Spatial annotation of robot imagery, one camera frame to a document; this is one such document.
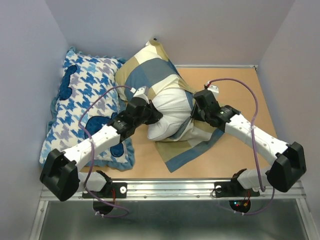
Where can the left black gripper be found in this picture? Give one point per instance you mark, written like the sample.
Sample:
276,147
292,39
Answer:
154,113

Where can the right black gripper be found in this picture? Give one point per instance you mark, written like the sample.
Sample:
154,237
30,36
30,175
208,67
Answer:
196,114

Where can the blue tan white patchwork pillow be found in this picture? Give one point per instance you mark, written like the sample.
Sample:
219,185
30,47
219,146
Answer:
151,67

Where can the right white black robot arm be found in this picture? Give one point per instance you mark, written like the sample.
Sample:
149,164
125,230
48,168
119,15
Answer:
286,161

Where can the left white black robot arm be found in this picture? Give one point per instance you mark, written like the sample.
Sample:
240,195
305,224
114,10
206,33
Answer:
60,173

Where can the blue houndstooth bear pillow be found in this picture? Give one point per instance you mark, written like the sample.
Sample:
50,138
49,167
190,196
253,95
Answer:
85,102

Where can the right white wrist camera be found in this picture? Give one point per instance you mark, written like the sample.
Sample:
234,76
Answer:
214,89

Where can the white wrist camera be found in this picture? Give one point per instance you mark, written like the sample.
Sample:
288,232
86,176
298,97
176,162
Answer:
141,92
214,89

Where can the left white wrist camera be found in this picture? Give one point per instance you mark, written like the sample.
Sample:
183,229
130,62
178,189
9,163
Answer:
141,92

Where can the aluminium mounting rail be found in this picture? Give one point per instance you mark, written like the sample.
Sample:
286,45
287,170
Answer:
178,190

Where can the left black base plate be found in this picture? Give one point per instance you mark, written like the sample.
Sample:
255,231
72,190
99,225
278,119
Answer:
108,190

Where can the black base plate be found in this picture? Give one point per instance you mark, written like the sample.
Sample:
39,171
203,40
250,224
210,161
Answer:
228,189
108,190

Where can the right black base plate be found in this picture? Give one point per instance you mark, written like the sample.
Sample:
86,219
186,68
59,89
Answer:
228,189

